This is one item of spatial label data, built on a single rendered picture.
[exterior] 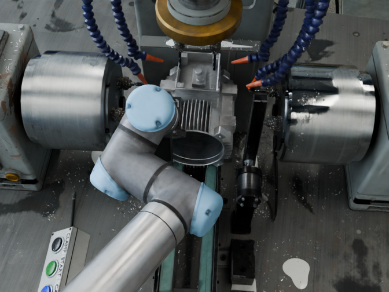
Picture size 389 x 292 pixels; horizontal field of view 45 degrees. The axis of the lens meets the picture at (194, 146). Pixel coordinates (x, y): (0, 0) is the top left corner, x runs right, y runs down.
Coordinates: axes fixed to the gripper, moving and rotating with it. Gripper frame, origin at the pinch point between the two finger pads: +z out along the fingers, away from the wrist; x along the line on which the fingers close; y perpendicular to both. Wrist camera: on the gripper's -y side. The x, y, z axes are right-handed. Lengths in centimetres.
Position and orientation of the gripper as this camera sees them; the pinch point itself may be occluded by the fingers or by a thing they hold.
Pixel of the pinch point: (167, 136)
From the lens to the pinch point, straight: 108.8
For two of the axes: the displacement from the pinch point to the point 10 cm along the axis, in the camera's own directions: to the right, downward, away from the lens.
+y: 0.6, -10.0, 0.5
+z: 0.3, 0.5, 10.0
